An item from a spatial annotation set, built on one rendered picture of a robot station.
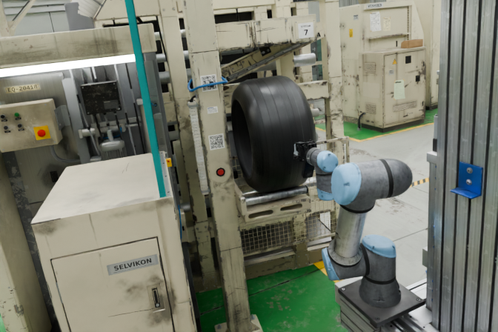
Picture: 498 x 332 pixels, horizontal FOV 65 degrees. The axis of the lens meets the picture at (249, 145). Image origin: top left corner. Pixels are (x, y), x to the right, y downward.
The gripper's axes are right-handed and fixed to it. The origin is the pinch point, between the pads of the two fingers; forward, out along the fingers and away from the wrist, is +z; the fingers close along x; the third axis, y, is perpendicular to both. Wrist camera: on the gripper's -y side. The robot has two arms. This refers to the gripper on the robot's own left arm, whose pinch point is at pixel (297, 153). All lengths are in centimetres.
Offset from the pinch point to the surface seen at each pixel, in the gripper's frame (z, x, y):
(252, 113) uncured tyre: 7.7, 16.9, 20.8
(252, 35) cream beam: 43, 3, 60
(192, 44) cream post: 16, 38, 56
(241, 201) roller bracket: 13.5, 26.3, -21.4
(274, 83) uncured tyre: 16.5, 1.7, 33.0
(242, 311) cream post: 33, 31, -91
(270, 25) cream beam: 42, -8, 64
